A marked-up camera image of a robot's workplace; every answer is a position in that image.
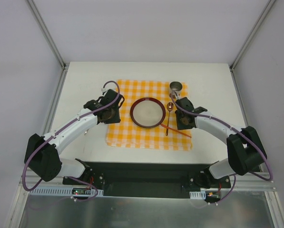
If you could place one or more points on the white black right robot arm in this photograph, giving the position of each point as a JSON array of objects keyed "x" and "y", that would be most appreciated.
[{"x": 245, "y": 152}]

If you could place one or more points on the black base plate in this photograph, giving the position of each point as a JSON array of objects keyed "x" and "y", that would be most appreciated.
[{"x": 149, "y": 180}]

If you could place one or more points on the aluminium rail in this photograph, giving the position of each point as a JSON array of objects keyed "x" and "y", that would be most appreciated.
[
  {"x": 248, "y": 182},
  {"x": 239, "y": 97},
  {"x": 54, "y": 102}
]

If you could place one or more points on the aluminium right side rail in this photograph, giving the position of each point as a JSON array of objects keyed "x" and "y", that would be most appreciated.
[{"x": 239, "y": 97}]

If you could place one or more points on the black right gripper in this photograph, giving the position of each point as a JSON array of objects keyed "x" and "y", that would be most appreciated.
[{"x": 181, "y": 102}]

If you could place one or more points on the white cable duct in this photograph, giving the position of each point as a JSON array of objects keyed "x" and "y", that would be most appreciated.
[
  {"x": 201, "y": 195},
  {"x": 66, "y": 191}
]

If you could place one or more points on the aluminium frame post left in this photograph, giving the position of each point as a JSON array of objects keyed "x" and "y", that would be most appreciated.
[{"x": 45, "y": 32}]

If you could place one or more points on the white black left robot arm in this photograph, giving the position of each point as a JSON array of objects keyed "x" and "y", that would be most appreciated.
[{"x": 43, "y": 152}]

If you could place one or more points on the red rimmed cream plate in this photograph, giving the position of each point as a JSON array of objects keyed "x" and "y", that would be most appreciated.
[{"x": 147, "y": 112}]

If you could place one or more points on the aluminium frame post right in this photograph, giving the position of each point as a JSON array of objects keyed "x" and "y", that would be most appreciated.
[{"x": 252, "y": 34}]

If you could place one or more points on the orange chopsticks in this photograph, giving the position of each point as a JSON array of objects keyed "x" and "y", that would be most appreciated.
[{"x": 177, "y": 131}]

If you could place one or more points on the aluminium front rail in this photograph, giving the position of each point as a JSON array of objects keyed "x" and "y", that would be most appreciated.
[{"x": 248, "y": 182}]

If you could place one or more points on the metal cup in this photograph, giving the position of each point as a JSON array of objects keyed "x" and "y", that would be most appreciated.
[{"x": 175, "y": 89}]

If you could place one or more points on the aluminium frame post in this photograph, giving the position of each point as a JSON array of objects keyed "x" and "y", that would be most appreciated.
[
  {"x": 45, "y": 32},
  {"x": 252, "y": 34}
]

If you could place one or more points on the copper spoon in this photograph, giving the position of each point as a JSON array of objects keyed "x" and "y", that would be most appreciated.
[{"x": 169, "y": 108}]

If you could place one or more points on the left white cable duct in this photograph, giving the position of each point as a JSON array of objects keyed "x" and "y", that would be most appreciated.
[{"x": 66, "y": 191}]

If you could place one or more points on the right white cable duct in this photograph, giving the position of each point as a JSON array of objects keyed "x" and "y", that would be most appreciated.
[{"x": 201, "y": 195}]

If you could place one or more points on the yellow white checkered cloth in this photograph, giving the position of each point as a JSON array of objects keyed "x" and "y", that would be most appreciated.
[{"x": 128, "y": 134}]

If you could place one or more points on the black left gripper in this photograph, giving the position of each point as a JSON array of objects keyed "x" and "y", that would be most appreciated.
[{"x": 113, "y": 96}]

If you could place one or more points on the aluminium left side rail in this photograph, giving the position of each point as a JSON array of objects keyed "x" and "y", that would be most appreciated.
[{"x": 54, "y": 102}]

